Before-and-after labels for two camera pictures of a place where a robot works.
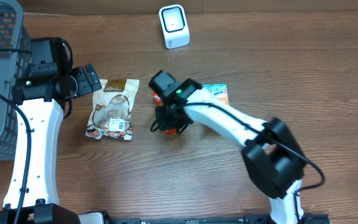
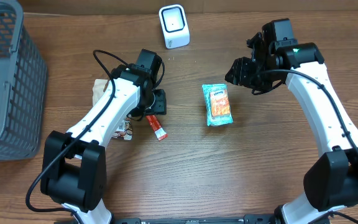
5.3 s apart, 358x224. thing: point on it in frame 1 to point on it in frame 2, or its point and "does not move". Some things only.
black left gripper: (86, 79) to (159, 103)
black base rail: (246, 218) does not move
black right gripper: (169, 121) to (257, 66)
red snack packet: (160, 103) to (158, 130)
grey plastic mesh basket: (2, 27) does not move
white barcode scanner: (174, 27) does not move
